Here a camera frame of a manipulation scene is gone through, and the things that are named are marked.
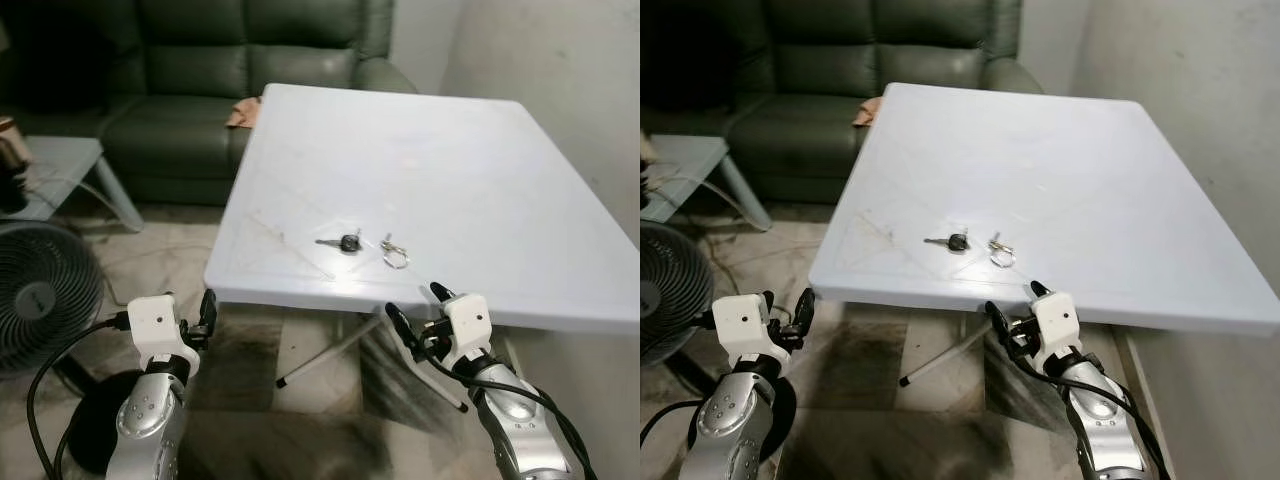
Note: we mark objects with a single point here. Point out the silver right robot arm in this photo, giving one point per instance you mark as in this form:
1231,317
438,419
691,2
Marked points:
1100,410
510,410

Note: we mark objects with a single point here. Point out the black floor fan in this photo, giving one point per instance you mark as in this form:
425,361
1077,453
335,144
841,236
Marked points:
670,290
40,300

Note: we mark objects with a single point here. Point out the white plastic folding table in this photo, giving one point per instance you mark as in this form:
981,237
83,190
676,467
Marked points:
1050,180
430,180

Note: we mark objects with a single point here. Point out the grey side table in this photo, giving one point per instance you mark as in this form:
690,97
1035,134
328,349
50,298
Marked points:
690,160
60,160

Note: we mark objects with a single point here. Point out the dark green leather sofa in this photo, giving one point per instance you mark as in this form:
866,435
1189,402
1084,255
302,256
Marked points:
830,130
200,130

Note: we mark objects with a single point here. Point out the brown crumpled cloth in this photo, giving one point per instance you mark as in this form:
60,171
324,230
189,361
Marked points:
243,113
868,113

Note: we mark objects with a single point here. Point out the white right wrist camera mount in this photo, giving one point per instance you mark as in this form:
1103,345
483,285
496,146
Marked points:
466,320
1056,320

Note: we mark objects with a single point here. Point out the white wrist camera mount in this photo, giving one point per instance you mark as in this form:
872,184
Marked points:
155,320
466,320
1056,320
740,320

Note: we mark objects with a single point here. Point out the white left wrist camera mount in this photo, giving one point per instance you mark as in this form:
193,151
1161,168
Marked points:
740,320
155,320

